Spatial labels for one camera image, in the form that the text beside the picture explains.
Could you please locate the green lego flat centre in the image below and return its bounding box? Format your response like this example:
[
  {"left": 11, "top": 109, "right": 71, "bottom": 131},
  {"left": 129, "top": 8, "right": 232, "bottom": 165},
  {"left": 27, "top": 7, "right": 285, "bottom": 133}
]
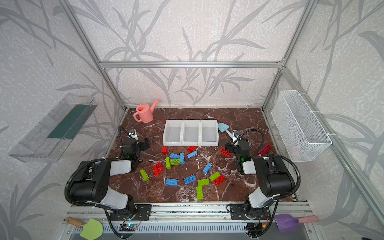
[{"left": 170, "top": 159, "right": 181, "bottom": 166}]

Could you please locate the light blue toy shovel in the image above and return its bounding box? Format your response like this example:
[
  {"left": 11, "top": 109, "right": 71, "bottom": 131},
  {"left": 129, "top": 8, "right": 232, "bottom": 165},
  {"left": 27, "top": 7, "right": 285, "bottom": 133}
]
[{"left": 218, "top": 123, "right": 237, "bottom": 140}]

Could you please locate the circuit board with led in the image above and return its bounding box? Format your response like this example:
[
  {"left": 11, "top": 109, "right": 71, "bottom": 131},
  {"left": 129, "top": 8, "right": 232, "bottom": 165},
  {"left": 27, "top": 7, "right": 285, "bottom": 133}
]
[{"left": 119, "top": 223, "right": 140, "bottom": 232}]

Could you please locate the purple scoop pink handle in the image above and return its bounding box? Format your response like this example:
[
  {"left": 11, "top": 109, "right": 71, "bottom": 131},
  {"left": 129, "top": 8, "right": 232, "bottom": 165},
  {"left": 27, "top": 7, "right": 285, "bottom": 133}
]
[{"left": 275, "top": 214, "right": 319, "bottom": 233}]

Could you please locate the green spatula wooden handle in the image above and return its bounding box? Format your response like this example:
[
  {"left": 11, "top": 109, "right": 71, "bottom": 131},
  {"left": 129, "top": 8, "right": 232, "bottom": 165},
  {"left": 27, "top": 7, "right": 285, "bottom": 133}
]
[{"left": 65, "top": 217, "right": 103, "bottom": 240}]

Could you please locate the green lego right tilted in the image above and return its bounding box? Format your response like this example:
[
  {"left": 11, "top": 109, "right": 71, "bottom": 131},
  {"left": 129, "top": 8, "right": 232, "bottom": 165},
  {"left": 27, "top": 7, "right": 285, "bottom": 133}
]
[{"left": 209, "top": 172, "right": 221, "bottom": 182}]

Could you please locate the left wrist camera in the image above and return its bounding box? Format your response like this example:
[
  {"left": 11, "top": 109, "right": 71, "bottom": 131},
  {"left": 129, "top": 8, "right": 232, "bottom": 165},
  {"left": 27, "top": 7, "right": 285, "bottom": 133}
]
[{"left": 128, "top": 129, "right": 139, "bottom": 141}]

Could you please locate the pink watering can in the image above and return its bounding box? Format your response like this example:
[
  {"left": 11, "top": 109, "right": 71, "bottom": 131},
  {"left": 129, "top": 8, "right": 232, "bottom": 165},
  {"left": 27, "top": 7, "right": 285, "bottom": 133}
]
[{"left": 133, "top": 100, "right": 160, "bottom": 124}]

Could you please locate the red tool right side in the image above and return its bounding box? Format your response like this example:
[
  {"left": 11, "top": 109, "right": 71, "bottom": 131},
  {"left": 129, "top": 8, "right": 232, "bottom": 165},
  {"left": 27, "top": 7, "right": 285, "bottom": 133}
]
[{"left": 258, "top": 144, "right": 272, "bottom": 156}]

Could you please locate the white three-compartment bin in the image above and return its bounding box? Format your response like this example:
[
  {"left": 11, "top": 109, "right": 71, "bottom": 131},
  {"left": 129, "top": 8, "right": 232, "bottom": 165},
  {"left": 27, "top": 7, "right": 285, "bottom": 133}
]
[{"left": 163, "top": 120, "right": 219, "bottom": 147}]

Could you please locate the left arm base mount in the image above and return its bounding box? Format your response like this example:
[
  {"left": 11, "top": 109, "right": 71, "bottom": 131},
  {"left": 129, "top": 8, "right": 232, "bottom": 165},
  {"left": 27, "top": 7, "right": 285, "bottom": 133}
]
[{"left": 109, "top": 204, "right": 152, "bottom": 221}]

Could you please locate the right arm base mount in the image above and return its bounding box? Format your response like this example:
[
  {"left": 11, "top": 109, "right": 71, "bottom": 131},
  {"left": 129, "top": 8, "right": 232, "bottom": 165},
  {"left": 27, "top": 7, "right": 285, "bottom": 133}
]
[{"left": 227, "top": 203, "right": 271, "bottom": 221}]

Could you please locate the green lego lower middle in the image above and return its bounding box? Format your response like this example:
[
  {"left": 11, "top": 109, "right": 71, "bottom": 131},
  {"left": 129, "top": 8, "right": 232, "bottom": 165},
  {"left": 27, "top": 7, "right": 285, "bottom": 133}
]
[{"left": 198, "top": 179, "right": 210, "bottom": 187}]

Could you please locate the blue lego upright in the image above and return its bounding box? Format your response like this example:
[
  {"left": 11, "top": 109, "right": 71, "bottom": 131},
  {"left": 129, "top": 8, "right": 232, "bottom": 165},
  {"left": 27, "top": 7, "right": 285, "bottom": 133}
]
[{"left": 180, "top": 153, "right": 185, "bottom": 165}]

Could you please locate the red lego pair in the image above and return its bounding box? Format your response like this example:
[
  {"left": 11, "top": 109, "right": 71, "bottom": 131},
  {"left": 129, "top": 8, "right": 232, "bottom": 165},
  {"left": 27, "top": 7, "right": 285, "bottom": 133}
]
[{"left": 152, "top": 163, "right": 164, "bottom": 178}]

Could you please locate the green lego upright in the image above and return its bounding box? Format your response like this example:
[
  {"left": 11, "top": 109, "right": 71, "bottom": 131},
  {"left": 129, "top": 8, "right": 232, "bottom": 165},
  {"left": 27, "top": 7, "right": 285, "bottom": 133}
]
[
  {"left": 196, "top": 186, "right": 204, "bottom": 201},
  {"left": 166, "top": 158, "right": 171, "bottom": 169}
]

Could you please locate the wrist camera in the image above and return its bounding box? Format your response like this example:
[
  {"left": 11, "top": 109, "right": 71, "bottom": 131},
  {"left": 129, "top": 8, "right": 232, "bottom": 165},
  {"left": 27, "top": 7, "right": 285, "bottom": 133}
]
[
  {"left": 128, "top": 129, "right": 139, "bottom": 141},
  {"left": 233, "top": 130, "right": 241, "bottom": 142}
]

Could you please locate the clear plastic wall shelf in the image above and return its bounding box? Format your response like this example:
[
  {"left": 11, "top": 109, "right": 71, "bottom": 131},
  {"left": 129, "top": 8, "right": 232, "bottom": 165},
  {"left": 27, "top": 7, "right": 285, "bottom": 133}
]
[{"left": 9, "top": 94, "right": 97, "bottom": 163}]

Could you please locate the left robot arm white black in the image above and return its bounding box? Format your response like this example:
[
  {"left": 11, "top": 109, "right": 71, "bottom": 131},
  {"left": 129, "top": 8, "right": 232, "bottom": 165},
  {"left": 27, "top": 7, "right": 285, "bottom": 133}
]
[{"left": 65, "top": 138, "right": 151, "bottom": 221}]

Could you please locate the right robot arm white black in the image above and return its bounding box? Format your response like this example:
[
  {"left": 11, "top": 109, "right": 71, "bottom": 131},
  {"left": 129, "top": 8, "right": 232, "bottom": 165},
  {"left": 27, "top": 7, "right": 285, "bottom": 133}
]
[{"left": 225, "top": 140, "right": 301, "bottom": 221}]

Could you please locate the green lego far left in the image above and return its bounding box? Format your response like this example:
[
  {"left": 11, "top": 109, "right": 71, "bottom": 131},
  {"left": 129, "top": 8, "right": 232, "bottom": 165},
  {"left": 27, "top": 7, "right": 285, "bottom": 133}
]
[{"left": 140, "top": 169, "right": 149, "bottom": 182}]

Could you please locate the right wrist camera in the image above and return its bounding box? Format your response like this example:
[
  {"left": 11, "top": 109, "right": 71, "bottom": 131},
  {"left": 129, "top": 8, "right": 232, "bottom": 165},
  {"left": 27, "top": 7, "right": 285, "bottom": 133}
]
[{"left": 233, "top": 130, "right": 241, "bottom": 142}]

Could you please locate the green lego bottom upright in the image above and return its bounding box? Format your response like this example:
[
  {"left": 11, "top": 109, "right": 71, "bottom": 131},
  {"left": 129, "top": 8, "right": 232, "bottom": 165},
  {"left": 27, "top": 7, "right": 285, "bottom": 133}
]
[{"left": 196, "top": 186, "right": 204, "bottom": 201}]

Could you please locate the blue lego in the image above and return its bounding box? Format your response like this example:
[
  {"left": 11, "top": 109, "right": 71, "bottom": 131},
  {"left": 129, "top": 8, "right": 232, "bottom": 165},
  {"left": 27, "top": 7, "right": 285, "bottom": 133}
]
[
  {"left": 180, "top": 153, "right": 185, "bottom": 165},
  {"left": 203, "top": 163, "right": 212, "bottom": 175},
  {"left": 187, "top": 151, "right": 198, "bottom": 159},
  {"left": 184, "top": 175, "right": 196, "bottom": 185},
  {"left": 170, "top": 153, "right": 180, "bottom": 159},
  {"left": 165, "top": 179, "right": 178, "bottom": 187}
]

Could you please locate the white wire mesh basket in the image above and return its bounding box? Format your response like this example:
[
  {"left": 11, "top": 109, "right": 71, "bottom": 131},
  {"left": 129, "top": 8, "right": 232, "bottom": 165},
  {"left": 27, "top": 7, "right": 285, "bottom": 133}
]
[{"left": 272, "top": 90, "right": 332, "bottom": 162}]

